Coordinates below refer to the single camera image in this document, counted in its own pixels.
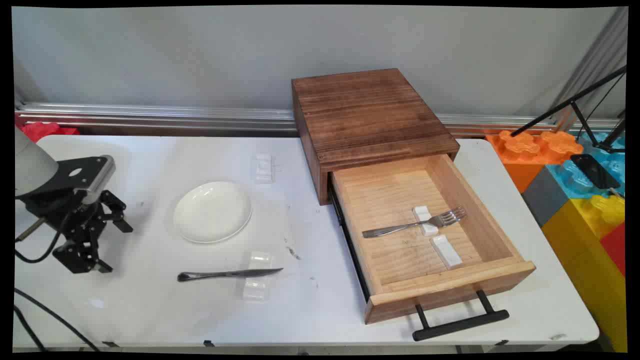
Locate orange foam block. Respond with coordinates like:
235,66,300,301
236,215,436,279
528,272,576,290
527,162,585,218
485,130,585,194

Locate white round plate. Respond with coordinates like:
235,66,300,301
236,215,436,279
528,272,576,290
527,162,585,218
173,181,253,244

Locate thick black cable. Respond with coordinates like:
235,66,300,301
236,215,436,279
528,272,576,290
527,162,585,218
14,306,48,352

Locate grey foam block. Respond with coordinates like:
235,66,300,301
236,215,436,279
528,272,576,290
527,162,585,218
521,165,571,228

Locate black camera cable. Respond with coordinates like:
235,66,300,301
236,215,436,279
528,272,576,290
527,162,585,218
14,200,71,264

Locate light wooden drawer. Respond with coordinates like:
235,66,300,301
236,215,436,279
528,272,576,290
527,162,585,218
327,153,537,325

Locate white cutlery rest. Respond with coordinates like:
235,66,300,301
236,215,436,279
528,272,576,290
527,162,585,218
412,205,440,237
255,153,276,185
431,235,464,270
242,251,273,302

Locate silver table knife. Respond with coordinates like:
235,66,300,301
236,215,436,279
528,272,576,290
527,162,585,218
177,268,284,283

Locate blue foam block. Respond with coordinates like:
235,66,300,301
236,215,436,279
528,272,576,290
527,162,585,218
545,131,626,200

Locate black drawer handle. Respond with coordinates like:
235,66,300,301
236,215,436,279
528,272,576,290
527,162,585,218
412,289,510,342

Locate black tripod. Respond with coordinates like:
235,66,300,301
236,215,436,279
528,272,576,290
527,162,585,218
510,65,628,154

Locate dark wooden drawer cabinet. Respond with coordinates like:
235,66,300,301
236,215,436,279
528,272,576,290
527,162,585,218
291,68,461,206

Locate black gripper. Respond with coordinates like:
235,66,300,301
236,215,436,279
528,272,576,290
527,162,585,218
19,188,134,275

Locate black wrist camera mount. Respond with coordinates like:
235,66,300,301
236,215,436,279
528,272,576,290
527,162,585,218
54,155,117,205

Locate thin black cable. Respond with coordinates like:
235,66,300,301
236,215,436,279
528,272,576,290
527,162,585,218
14,288,102,352

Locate aluminium rail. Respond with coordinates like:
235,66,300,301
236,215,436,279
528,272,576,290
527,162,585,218
15,102,621,138

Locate silver fork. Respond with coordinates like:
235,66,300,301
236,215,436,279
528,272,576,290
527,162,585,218
362,206,467,239

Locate colourful giant toy bricks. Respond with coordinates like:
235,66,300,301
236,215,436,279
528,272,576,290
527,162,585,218
541,194,628,353

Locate black smartphone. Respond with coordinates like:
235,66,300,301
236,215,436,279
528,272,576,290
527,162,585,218
570,153,621,190

